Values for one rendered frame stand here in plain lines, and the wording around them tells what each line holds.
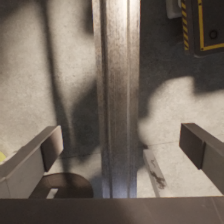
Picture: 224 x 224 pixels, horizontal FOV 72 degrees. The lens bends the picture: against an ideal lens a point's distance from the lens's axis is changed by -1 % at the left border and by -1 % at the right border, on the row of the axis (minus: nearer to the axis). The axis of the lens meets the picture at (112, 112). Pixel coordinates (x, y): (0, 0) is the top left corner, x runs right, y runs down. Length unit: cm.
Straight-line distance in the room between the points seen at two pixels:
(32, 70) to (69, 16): 39
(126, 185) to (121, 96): 15
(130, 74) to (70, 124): 88
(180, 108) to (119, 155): 88
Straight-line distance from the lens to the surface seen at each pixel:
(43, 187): 116
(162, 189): 77
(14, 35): 116
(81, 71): 100
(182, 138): 17
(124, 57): 22
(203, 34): 76
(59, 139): 16
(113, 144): 25
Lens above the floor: 98
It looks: 74 degrees down
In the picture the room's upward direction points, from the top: 177 degrees counter-clockwise
